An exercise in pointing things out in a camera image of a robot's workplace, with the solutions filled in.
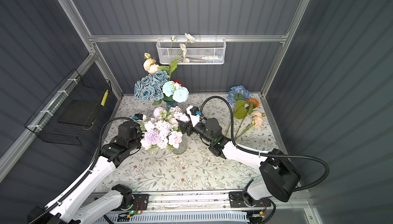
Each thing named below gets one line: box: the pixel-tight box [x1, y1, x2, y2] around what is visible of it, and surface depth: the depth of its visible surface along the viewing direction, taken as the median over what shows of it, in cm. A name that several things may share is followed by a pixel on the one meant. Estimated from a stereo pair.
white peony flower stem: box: [143, 52, 160, 77], surface depth 84 cm
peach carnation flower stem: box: [234, 110, 264, 141], surface depth 101 cm
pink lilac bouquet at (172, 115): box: [153, 105, 191, 128], surface depth 74 cm
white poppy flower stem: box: [158, 32, 196, 80], surface depth 82 cm
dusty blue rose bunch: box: [134, 70, 171, 102], surface depth 77 cm
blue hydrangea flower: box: [225, 84, 251, 137], surface depth 111 cm
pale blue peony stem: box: [162, 80, 190, 103], surface depth 72 cm
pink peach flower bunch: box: [140, 118, 183, 151], surface depth 61 cm
